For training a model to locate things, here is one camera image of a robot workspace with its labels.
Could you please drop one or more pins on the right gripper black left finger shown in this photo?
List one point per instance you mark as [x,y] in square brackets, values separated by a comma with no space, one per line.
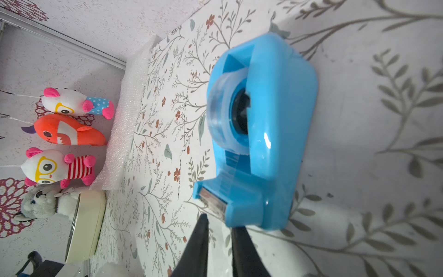
[194,261]

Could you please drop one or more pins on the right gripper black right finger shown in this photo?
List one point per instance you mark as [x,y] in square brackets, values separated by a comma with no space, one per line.
[246,261]

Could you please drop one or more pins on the clear bubble wrap sheet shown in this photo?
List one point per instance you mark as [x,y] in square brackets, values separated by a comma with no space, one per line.
[112,270]

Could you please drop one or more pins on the cream rectangular tray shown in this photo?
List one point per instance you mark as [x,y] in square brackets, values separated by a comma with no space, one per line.
[86,226]

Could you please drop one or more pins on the blue tape dispenser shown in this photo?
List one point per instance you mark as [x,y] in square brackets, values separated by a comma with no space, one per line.
[260,101]

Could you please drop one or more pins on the grey plush koala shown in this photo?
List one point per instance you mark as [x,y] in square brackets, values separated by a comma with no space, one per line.
[44,201]

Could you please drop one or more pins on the white plush with striped shirt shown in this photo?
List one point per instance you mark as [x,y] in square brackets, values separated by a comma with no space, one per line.
[45,167]

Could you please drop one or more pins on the red monster plush toy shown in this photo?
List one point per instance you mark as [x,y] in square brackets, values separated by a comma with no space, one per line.
[63,130]

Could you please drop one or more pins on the white plush with blue dots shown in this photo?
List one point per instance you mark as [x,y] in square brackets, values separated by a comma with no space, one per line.
[71,102]

